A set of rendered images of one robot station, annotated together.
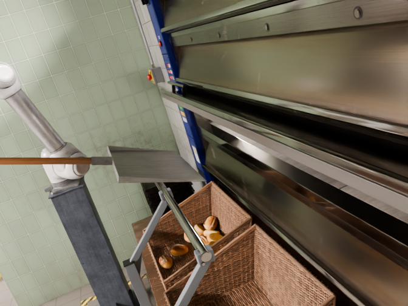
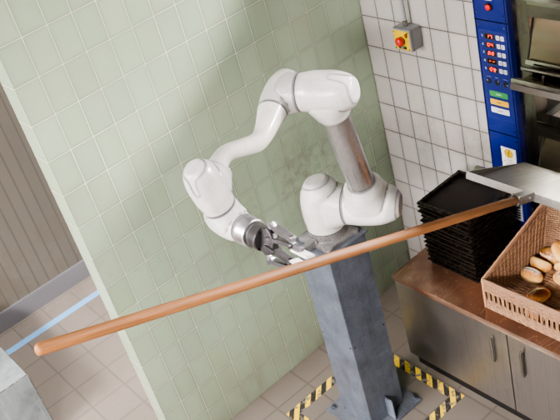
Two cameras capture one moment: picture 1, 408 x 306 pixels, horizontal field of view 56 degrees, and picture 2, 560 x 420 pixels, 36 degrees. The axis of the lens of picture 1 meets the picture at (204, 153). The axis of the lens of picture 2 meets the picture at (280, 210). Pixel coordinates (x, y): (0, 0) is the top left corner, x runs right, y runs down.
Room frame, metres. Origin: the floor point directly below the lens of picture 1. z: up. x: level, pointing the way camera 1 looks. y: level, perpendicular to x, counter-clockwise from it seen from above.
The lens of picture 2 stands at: (-0.31, 1.97, 3.04)
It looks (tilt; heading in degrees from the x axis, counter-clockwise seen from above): 33 degrees down; 341
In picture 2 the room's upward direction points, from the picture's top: 16 degrees counter-clockwise
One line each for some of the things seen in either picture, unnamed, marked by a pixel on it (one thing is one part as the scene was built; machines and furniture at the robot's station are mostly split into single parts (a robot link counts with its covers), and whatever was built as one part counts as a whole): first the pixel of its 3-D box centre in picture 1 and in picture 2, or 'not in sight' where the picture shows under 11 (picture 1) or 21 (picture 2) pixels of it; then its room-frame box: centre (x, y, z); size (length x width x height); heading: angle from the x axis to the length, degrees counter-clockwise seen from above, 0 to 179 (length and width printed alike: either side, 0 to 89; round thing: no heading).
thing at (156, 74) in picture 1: (156, 74); (407, 37); (2.68, 0.16, 1.46); 0.10 x 0.07 x 0.10; 13
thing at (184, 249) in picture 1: (178, 248); (537, 293); (1.82, 0.28, 0.62); 0.10 x 0.07 x 0.05; 72
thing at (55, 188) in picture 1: (62, 183); (324, 232); (2.30, 0.91, 1.03); 0.22 x 0.18 x 0.06; 102
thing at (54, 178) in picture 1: (57, 161); (322, 202); (2.30, 0.88, 1.17); 0.18 x 0.16 x 0.22; 43
